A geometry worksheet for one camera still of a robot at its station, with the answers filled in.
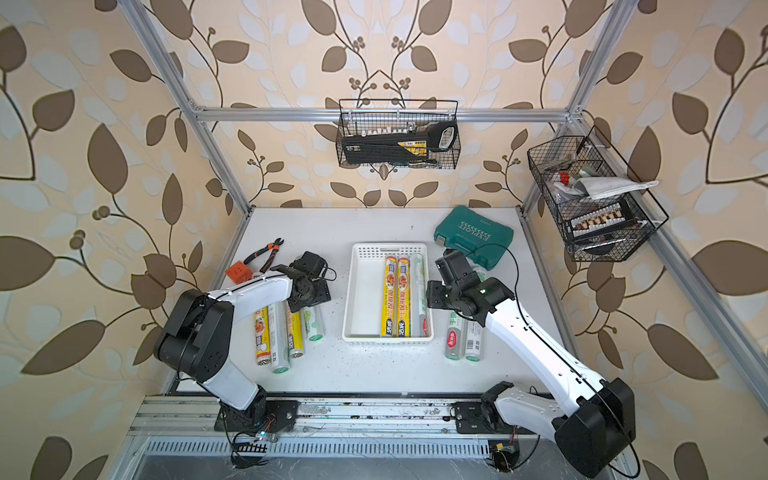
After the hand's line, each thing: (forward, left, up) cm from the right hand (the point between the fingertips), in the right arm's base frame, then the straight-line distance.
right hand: (436, 293), depth 80 cm
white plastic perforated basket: (+8, +22, -15) cm, 27 cm away
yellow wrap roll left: (-4, +40, -12) cm, 42 cm away
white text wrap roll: (-7, -11, -12) cm, 18 cm away
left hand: (+7, +35, -12) cm, 38 cm away
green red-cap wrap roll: (-8, -5, -11) cm, 14 cm away
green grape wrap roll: (-2, +35, -11) cm, 37 cm away
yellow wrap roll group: (+6, +8, -12) cm, 16 cm away
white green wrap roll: (+12, +2, -12) cm, 17 cm away
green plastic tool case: (+27, -21, -11) cm, 36 cm away
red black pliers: (+29, +55, -13) cm, 63 cm away
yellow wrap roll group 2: (+5, +13, -11) cm, 18 cm away
